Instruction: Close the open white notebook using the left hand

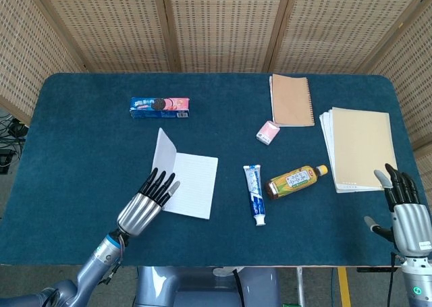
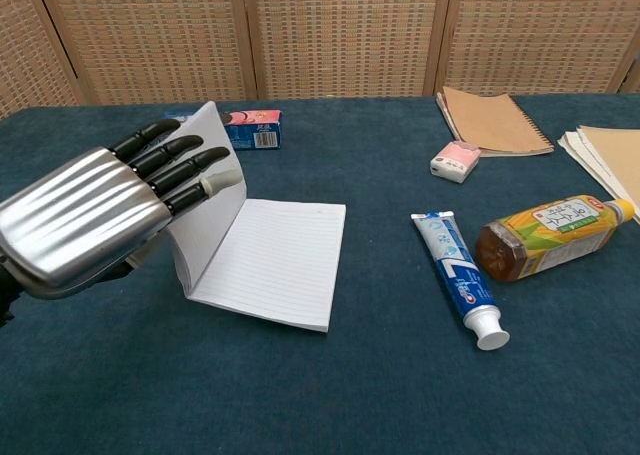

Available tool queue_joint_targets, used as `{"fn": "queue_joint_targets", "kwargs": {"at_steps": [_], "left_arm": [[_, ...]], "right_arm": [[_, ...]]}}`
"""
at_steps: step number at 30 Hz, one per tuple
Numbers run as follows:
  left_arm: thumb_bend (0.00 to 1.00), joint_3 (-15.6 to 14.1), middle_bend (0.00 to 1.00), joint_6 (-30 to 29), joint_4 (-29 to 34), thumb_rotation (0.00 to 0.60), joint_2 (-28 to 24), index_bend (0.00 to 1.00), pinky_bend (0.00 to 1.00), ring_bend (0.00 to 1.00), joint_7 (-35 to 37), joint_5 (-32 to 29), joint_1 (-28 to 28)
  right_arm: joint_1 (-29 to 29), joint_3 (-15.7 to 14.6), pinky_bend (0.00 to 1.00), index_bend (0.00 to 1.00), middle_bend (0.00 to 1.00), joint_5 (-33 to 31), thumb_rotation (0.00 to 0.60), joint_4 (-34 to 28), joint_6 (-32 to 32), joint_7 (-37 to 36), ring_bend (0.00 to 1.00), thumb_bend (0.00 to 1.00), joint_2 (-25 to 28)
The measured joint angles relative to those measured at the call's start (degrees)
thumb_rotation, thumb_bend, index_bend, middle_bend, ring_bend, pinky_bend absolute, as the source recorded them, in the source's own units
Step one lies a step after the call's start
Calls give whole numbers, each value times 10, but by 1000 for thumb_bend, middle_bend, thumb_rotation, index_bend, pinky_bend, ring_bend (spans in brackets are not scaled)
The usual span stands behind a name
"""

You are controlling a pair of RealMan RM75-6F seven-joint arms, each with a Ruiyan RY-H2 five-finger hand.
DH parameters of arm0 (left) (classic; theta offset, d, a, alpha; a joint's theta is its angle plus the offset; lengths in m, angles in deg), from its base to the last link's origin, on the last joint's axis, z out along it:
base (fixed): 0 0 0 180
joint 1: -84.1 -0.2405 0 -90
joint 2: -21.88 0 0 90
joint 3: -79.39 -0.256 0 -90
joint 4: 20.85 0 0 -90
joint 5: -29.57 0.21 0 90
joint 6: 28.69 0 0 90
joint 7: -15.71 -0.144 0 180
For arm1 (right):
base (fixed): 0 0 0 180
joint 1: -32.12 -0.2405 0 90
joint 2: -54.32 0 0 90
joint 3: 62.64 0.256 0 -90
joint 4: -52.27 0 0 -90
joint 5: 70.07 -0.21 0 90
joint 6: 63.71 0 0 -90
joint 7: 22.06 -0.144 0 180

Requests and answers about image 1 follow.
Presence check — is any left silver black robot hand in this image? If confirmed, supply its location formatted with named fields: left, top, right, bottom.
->
left=116, top=167, right=181, bottom=238

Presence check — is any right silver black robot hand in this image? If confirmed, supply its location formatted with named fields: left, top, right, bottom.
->
left=363, top=163, right=432, bottom=258

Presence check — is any white lined notebook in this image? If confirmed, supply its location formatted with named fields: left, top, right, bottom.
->
left=151, top=127, right=219, bottom=221

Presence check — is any beige cover paper notebook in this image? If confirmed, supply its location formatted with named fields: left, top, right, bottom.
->
left=319, top=107, right=400, bottom=194

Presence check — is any yellow floor tape strip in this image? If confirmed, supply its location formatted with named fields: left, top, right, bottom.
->
left=337, top=267, right=352, bottom=307

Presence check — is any blue pink cookie box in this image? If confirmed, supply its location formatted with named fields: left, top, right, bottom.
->
left=130, top=96, right=192, bottom=120

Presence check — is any silver-blue robot torso base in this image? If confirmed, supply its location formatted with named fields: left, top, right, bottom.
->
left=132, top=265, right=280, bottom=307

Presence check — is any blue white toothpaste tube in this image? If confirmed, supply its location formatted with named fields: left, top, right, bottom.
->
left=242, top=164, right=267, bottom=227

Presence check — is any blue-green felt table mat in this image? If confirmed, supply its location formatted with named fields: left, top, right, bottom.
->
left=0, top=72, right=430, bottom=267

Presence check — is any yellow-label tea bottle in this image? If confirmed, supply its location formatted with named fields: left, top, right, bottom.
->
left=265, top=164, right=329, bottom=200

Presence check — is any white metal table leg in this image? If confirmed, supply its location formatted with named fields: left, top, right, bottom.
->
left=295, top=267, right=304, bottom=307

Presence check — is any small pink white tissue pack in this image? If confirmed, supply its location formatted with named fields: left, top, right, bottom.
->
left=255, top=120, right=281, bottom=146

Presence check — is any brown spiral-bound notebook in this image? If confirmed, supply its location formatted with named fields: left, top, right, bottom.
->
left=269, top=73, right=315, bottom=128

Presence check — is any woven bamboo folding screen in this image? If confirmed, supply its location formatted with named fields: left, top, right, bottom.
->
left=0, top=0, right=432, bottom=206

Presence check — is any black cable along right arm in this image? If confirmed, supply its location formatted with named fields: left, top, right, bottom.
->
left=385, top=251, right=396, bottom=307

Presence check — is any black cable on robot torso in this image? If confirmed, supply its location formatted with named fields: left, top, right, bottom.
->
left=232, top=269, right=245, bottom=307

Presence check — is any black cables and power strip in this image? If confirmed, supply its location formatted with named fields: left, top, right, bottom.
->
left=0, top=111, right=28, bottom=175

